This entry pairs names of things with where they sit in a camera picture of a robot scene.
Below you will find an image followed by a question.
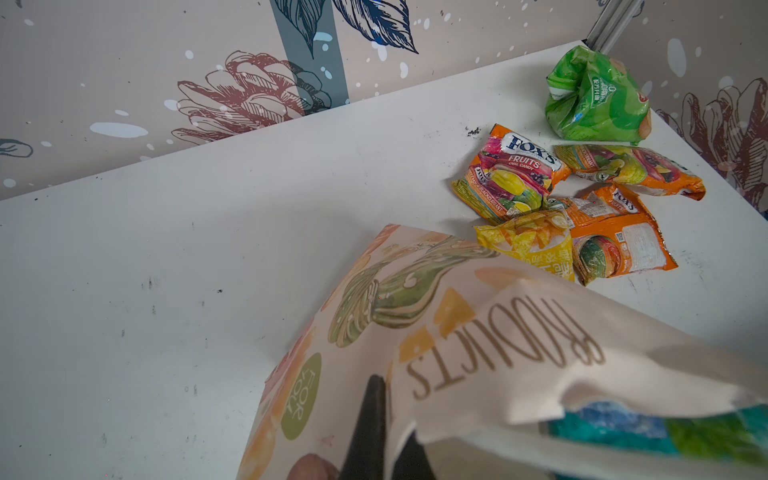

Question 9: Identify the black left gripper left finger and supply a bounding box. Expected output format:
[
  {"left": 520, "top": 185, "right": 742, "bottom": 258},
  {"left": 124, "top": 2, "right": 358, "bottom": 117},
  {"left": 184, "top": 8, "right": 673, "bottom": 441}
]
[{"left": 338, "top": 375, "right": 386, "bottom": 480}]

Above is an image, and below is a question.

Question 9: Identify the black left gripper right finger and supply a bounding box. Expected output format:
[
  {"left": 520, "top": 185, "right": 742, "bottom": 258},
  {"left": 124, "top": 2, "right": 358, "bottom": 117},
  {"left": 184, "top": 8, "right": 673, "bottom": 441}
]
[{"left": 391, "top": 432, "right": 436, "bottom": 480}]

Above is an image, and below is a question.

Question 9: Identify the printed paper bag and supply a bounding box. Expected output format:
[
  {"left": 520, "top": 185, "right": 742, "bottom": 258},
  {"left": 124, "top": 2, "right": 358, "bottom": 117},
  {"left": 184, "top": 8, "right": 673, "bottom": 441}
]
[{"left": 237, "top": 225, "right": 767, "bottom": 479}]

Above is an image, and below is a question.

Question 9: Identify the yellow snack packet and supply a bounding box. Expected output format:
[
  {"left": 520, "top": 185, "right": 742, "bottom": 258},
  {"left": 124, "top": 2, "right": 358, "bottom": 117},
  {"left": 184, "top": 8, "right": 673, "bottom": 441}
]
[{"left": 475, "top": 210, "right": 575, "bottom": 282}]

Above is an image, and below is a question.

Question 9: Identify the Fox's fruits candy packet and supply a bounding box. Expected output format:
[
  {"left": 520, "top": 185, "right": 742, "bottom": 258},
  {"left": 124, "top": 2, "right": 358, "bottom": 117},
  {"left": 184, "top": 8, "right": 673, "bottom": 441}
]
[{"left": 452, "top": 124, "right": 572, "bottom": 225}]

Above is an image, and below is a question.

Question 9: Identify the orange Fox's candy packet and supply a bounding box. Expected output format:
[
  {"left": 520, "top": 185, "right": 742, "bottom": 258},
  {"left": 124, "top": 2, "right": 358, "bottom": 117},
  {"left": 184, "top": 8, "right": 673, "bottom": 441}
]
[{"left": 547, "top": 185, "right": 678, "bottom": 286}]

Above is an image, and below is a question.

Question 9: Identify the teal snack packet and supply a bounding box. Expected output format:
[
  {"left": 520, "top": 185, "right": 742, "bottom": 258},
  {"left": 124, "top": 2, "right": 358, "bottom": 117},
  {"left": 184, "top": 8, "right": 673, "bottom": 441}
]
[{"left": 545, "top": 401, "right": 767, "bottom": 467}]

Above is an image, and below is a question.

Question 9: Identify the green snack packet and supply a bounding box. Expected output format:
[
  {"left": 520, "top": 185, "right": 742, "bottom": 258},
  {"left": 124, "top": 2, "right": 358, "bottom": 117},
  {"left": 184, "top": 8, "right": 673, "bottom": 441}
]
[{"left": 545, "top": 45, "right": 652, "bottom": 143}]

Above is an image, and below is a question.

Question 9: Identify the aluminium corner frame post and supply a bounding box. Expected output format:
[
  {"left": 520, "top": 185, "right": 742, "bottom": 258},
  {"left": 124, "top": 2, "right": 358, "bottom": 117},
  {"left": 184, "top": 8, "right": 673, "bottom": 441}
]
[{"left": 584, "top": 0, "right": 645, "bottom": 54}]

